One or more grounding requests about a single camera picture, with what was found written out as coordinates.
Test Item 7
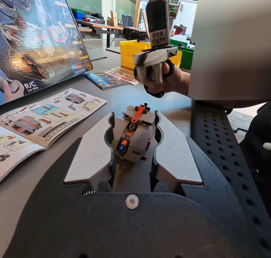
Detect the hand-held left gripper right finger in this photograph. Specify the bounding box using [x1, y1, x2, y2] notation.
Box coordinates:
[152, 110, 203, 186]

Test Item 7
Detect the grey orange brick model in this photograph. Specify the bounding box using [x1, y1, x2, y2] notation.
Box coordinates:
[111, 103, 156, 164]

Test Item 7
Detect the blue toy robot box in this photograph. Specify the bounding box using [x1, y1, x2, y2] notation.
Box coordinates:
[0, 0, 93, 105]

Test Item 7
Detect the person's right hand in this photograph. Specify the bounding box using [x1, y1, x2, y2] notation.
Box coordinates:
[144, 62, 190, 96]

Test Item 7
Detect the long wooden table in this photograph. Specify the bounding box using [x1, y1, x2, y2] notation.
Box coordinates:
[75, 19, 148, 49]

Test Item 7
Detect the green plastic bin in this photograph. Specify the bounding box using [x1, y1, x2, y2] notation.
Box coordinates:
[169, 39, 194, 70]

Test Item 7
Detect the person's dark clothing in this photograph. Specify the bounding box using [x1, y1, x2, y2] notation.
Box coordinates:
[239, 102, 271, 201]

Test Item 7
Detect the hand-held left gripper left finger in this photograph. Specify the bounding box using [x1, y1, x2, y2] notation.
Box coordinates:
[64, 112, 116, 185]

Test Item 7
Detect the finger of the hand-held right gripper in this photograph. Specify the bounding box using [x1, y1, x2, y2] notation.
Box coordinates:
[164, 47, 178, 61]
[133, 50, 168, 82]

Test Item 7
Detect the orange printed sticker sheet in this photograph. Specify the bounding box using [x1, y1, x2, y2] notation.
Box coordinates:
[105, 67, 140, 86]

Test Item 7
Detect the small blue booklet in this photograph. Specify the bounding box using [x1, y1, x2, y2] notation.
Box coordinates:
[85, 72, 130, 90]

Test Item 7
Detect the blue storage bin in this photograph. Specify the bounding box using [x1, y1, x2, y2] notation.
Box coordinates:
[71, 8, 85, 20]

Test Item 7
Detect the black dimpled mat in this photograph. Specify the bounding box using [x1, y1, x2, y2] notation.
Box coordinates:
[191, 100, 271, 258]

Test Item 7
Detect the open instruction booklet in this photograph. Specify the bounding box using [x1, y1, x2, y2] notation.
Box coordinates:
[0, 88, 107, 181]

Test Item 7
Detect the grey desk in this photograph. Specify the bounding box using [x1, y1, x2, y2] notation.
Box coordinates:
[0, 48, 192, 248]

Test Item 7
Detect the yellow plastic bin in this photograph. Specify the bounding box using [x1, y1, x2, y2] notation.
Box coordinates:
[120, 40, 182, 70]

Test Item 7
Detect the small wooden table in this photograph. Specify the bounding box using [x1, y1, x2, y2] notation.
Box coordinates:
[78, 27, 93, 39]

